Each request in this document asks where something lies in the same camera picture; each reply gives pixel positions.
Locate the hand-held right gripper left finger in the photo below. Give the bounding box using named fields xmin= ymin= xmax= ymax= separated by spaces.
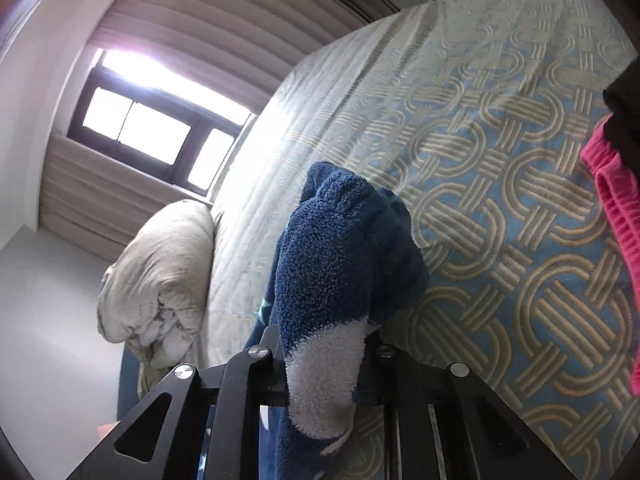
xmin=66 ymin=325 xmax=288 ymax=480

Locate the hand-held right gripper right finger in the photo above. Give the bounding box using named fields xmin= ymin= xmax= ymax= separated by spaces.
xmin=356 ymin=332 xmax=576 ymax=480

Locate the blue fuzzy sock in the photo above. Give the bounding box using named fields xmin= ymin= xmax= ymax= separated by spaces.
xmin=197 ymin=161 xmax=431 ymax=480

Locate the beige crumpled pillow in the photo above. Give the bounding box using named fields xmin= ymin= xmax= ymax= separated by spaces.
xmin=97 ymin=199 xmax=217 ymax=368

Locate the patterned blue beige bedspread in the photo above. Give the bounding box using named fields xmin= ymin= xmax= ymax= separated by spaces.
xmin=117 ymin=0 xmax=640 ymax=480

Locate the pink garment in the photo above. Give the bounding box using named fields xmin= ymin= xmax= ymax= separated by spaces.
xmin=580 ymin=114 xmax=640 ymax=396

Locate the dark framed window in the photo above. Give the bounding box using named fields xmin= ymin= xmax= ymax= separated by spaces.
xmin=66 ymin=47 xmax=257 ymax=196

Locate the black garment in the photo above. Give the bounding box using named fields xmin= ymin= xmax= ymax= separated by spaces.
xmin=602 ymin=55 xmax=640 ymax=171

